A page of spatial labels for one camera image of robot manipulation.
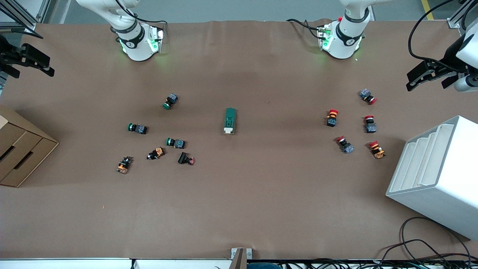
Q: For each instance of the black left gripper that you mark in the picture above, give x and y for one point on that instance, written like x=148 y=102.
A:
x=449 y=56

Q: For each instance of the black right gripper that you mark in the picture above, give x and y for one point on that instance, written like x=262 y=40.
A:
x=8 y=55

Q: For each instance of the green load switch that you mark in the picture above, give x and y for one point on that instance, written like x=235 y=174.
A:
x=229 y=119

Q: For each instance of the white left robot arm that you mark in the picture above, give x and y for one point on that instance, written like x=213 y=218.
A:
x=347 y=37

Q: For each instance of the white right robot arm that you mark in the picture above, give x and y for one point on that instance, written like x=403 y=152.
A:
x=136 y=41

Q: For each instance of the red push button blue block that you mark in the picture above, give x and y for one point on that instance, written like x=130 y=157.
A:
x=365 y=94
x=348 y=148
x=371 y=128

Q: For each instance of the brown cardboard box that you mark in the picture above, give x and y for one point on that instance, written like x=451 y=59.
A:
x=22 y=149

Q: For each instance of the red push button orange block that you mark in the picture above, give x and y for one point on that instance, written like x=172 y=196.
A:
x=378 y=152

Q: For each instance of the white stepped plastic rack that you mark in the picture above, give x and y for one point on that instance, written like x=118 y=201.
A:
x=440 y=186

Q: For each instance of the red yellow emergency stop button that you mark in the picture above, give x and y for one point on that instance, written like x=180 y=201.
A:
x=331 y=120

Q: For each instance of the green push button blue block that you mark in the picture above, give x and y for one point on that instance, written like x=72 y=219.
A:
x=171 y=99
x=178 y=143
x=140 y=129

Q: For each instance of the white table edge strip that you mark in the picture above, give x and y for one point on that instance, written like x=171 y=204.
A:
x=74 y=264

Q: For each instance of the brown paper table cover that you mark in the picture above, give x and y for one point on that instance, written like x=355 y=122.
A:
x=261 y=186

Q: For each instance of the aluminium frame profile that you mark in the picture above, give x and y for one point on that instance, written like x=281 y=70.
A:
x=453 y=23
x=15 y=25

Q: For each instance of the black selector switch orange block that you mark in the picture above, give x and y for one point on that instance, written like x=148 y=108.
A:
x=123 y=166
x=157 y=152

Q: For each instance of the black switch red lens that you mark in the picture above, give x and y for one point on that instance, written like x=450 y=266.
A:
x=183 y=158

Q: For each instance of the aluminium bracket with post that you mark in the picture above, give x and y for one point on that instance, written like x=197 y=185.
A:
x=241 y=257

